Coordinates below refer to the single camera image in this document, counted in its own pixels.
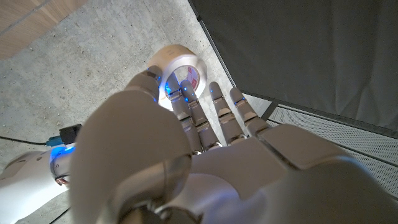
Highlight white sticker roll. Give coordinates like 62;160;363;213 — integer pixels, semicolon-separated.
146;44;208;112

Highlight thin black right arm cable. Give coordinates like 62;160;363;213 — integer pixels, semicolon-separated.
0;123;82;147

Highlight black backdrop stand pole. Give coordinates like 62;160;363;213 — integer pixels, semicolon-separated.
187;0;246;95

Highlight black backdrop curtain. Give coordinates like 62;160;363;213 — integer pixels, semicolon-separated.
189;0;398;131

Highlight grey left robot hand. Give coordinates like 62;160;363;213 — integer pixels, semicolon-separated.
70;70;398;224

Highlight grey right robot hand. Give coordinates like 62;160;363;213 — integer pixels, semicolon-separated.
49;145;75;188

